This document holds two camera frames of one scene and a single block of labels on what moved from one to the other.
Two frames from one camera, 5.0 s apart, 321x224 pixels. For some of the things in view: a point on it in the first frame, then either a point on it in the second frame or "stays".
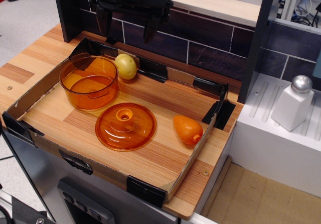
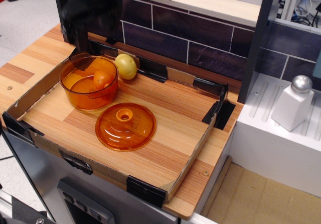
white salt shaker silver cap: (293, 105) stays
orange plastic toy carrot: (190, 132) -> (103, 78)
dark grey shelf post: (252, 61) stays
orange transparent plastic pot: (89, 83) stays
